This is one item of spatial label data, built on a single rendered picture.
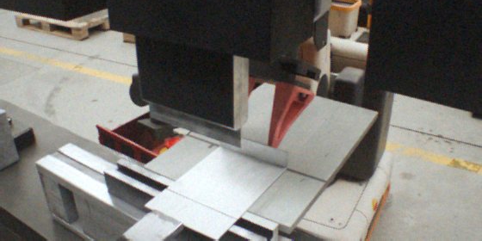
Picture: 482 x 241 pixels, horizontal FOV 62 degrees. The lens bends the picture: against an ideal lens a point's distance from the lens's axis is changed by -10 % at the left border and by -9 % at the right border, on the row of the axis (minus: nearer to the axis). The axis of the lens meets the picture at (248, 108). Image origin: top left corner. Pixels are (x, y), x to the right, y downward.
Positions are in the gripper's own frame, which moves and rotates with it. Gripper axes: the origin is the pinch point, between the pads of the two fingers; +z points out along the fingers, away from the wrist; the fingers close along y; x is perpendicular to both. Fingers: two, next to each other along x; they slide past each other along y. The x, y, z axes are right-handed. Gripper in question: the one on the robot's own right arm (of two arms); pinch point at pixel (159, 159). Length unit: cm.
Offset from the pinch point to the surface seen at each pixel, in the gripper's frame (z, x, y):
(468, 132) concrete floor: 19, 45, -210
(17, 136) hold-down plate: -10.6, -3.0, 33.7
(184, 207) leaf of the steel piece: -19, 42, 39
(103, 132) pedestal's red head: -8.0, -2.8, 14.4
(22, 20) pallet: 14, -404, -164
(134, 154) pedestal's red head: -6.6, 6.8, 13.9
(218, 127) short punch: -28, 46, 40
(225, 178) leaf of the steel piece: -20, 43, 33
